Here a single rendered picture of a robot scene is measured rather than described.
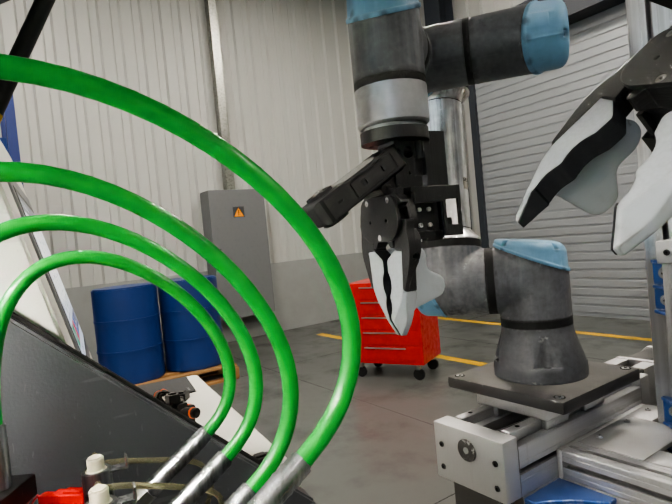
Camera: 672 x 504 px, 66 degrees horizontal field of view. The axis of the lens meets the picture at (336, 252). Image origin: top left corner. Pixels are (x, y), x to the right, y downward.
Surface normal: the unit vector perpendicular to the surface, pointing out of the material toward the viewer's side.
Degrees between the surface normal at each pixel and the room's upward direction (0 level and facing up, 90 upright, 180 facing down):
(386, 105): 90
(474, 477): 90
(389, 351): 90
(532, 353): 72
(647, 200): 79
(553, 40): 113
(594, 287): 90
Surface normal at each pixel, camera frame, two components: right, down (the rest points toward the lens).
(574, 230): -0.82, 0.10
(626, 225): -0.52, -0.11
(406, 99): 0.29, 0.01
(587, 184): 0.15, 0.45
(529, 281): -0.32, 0.06
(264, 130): 0.57, -0.03
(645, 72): -0.72, -0.59
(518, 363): -0.71, -0.22
